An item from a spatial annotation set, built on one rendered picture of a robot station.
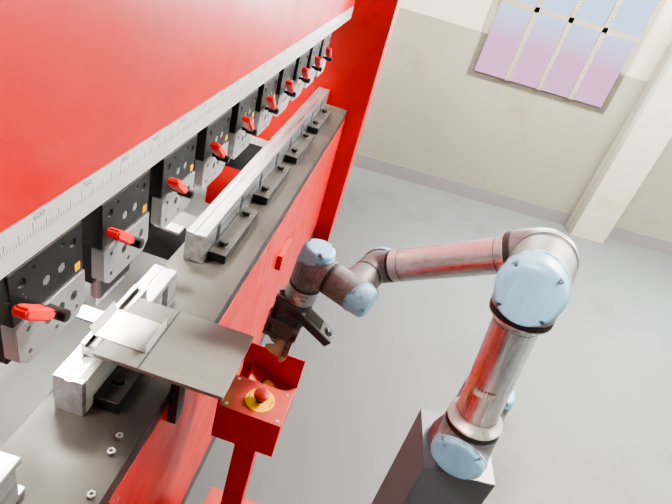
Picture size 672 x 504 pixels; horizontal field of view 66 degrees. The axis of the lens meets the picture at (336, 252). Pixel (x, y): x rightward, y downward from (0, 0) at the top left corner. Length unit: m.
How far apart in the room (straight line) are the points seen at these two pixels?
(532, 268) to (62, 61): 0.72
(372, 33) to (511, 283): 2.19
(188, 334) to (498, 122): 3.72
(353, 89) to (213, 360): 2.16
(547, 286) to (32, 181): 0.74
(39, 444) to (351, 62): 2.38
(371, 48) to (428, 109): 1.57
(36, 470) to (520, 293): 0.88
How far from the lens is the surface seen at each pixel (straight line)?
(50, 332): 0.87
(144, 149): 0.94
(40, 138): 0.71
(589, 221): 4.91
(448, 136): 4.51
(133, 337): 1.13
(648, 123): 4.69
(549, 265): 0.90
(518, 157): 4.67
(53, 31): 0.69
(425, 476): 1.38
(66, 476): 1.10
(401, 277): 1.17
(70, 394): 1.13
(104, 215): 0.89
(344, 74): 3.00
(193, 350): 1.11
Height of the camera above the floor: 1.80
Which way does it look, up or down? 33 degrees down
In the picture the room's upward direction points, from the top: 17 degrees clockwise
